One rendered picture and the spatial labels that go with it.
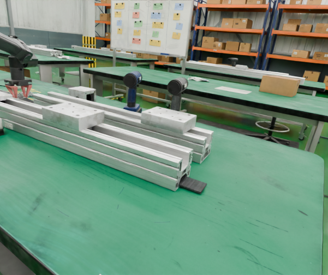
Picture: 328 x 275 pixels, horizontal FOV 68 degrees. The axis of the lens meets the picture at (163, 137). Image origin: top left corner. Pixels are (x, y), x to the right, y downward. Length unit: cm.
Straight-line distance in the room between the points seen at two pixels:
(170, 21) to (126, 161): 332
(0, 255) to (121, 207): 86
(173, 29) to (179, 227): 347
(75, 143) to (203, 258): 51
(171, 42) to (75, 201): 342
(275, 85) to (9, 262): 233
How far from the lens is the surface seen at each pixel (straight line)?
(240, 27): 1047
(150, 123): 81
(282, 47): 1108
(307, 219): 68
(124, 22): 440
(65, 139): 84
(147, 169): 65
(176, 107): 102
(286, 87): 252
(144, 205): 57
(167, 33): 388
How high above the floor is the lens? 113
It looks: 21 degrees down
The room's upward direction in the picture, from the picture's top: 6 degrees clockwise
